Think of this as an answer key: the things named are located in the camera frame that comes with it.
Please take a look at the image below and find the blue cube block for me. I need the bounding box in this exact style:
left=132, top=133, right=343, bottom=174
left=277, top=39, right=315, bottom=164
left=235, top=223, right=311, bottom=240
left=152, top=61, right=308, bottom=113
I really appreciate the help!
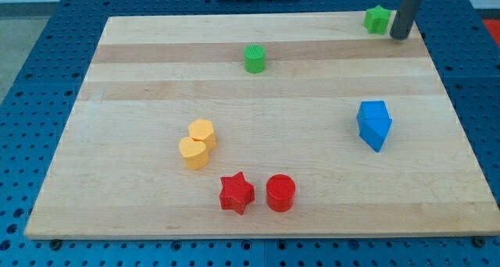
left=356, top=101, right=390, bottom=120

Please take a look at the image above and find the blue triangular prism block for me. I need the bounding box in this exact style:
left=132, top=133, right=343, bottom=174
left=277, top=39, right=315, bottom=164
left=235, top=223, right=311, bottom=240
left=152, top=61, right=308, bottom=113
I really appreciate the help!
left=356, top=117, right=393, bottom=152

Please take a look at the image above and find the yellow heart block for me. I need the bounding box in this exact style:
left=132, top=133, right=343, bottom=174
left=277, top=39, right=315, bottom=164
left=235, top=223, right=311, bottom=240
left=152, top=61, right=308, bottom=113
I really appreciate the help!
left=179, top=137, right=209, bottom=170

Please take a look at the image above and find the wooden board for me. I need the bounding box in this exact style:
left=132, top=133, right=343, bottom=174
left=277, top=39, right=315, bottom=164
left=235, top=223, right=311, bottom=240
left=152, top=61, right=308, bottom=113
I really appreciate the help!
left=24, top=11, right=499, bottom=240

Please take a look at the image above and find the red cylinder block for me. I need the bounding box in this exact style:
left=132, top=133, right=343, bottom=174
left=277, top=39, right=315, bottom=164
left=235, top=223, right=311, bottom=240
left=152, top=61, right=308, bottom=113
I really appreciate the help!
left=266, top=173, right=296, bottom=212

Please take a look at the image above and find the red star block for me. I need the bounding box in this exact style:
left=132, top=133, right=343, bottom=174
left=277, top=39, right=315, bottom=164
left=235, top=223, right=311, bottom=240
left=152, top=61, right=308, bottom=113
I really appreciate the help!
left=219, top=172, right=255, bottom=215

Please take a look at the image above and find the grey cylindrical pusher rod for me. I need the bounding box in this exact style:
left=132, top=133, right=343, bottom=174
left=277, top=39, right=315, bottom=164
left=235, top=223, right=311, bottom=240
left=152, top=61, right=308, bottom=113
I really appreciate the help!
left=390, top=0, right=423, bottom=41

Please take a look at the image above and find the yellow hexagon block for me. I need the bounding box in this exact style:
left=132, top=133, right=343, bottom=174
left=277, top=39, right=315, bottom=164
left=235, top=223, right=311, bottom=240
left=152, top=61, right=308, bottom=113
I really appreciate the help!
left=188, top=119, right=216, bottom=151

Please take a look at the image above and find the green star block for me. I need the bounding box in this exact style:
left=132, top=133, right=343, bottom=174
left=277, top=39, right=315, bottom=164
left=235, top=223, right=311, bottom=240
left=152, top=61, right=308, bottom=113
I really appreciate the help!
left=363, top=5, right=392, bottom=35

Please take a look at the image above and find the green cylinder block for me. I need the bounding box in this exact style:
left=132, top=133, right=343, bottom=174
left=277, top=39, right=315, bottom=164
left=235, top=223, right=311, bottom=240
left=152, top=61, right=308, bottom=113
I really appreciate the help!
left=243, top=44, right=266, bottom=73

